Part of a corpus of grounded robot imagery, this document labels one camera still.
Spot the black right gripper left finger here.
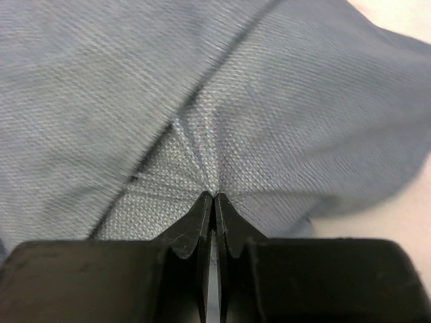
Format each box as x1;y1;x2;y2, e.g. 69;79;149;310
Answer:
1;192;213;322

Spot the blue-grey pillowcase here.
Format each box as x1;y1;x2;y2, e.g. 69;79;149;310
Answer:
1;1;430;250

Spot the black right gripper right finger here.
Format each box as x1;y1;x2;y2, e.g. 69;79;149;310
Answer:
214;194;430;322

